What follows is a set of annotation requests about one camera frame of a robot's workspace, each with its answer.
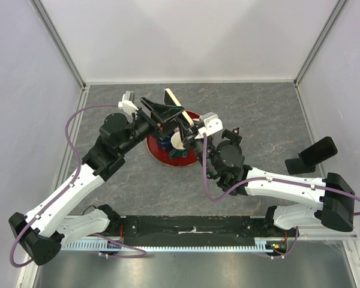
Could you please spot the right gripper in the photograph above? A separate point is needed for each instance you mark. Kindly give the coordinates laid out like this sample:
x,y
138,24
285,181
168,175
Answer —
x,y
188,133

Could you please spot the white cable duct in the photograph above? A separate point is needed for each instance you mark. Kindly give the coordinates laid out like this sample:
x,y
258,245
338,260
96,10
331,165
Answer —
x,y
102,245

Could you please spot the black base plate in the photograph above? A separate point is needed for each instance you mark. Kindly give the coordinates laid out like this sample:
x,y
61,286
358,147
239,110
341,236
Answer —
x,y
192,231

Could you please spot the phone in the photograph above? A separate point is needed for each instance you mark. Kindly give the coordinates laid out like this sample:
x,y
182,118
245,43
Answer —
x,y
170,99
318,152

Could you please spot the red round tray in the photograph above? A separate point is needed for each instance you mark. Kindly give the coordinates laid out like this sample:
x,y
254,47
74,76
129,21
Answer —
x,y
163,156

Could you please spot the dark blue cup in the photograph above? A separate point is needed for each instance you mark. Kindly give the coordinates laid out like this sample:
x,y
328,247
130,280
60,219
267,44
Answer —
x,y
165,143

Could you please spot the round base phone holder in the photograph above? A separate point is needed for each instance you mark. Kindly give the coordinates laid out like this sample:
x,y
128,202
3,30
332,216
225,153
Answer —
x,y
233,136

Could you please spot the yellow mug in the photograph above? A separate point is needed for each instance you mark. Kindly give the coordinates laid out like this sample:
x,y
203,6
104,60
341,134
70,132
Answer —
x,y
197,123

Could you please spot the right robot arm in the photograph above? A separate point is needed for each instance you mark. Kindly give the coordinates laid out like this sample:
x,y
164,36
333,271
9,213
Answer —
x,y
328,201

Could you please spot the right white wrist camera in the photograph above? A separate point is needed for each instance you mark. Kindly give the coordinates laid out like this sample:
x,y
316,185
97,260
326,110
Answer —
x,y
209,125

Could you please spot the green mug white inside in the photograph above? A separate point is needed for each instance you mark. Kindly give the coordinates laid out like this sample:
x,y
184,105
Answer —
x,y
178,149

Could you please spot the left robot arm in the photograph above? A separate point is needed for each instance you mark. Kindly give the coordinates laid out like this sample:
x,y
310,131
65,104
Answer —
x,y
43,231

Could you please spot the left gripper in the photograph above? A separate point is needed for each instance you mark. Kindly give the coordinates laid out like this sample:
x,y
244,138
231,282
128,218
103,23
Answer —
x,y
157,129

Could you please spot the black folding phone stand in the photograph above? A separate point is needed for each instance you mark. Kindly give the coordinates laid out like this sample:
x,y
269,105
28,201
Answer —
x,y
296,166

